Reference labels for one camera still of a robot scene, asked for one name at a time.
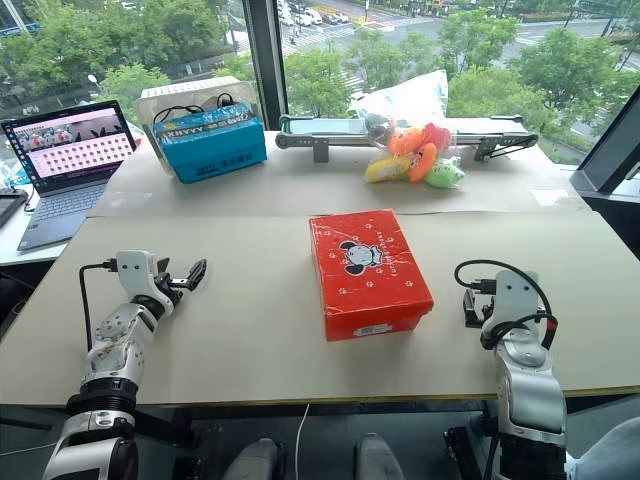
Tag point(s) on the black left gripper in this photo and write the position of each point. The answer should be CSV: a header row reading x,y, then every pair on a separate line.
x,y
172,287

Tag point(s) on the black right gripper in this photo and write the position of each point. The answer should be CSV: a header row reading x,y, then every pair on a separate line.
x,y
486,310

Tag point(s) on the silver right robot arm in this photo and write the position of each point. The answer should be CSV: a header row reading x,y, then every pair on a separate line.
x,y
531,385

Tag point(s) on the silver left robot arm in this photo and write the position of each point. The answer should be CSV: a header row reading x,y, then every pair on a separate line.
x,y
112,350

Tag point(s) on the red shoe box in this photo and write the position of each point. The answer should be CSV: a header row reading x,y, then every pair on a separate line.
x,y
370,270

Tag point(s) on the blue cardboard box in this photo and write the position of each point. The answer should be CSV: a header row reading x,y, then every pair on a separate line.
x,y
215,145

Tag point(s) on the green plush toy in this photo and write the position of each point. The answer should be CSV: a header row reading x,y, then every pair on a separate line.
x,y
445,174

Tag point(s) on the orange carrot plush toy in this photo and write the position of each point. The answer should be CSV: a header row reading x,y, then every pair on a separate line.
x,y
424,162

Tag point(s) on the grey open laptop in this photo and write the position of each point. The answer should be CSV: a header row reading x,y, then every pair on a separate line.
x,y
65,165

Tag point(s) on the yellow plush toy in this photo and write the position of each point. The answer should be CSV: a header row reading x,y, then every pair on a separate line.
x,y
385,169

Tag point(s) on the white side desk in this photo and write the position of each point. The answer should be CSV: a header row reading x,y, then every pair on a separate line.
x,y
15,240

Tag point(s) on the grey rounded shape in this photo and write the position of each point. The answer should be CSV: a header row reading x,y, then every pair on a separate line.
x,y
255,460
377,457

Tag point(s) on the red plush toy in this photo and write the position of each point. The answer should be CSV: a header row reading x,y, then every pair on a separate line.
x,y
437,135

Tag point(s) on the black tablet device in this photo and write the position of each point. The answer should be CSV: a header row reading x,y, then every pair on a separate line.
x,y
10,205

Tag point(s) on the small conveyor belt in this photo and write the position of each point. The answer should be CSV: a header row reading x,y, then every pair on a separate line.
x,y
325,135

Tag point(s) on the light blue cloth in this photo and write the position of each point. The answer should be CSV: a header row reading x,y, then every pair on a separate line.
x,y
610,452

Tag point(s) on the clear plastic bag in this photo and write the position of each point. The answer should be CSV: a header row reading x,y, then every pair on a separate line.
x,y
400,100

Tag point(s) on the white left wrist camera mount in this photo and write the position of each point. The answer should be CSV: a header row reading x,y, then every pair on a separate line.
x,y
134,270

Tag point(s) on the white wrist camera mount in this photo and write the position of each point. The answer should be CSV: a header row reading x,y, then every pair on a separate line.
x,y
515,295
134,270

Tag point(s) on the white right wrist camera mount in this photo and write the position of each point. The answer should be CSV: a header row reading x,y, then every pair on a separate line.
x,y
515,295

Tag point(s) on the black floor stand frame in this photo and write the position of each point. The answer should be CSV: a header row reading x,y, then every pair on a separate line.
x,y
470,445

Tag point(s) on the dark window frame post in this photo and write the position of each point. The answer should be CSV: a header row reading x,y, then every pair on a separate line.
x,y
265,65

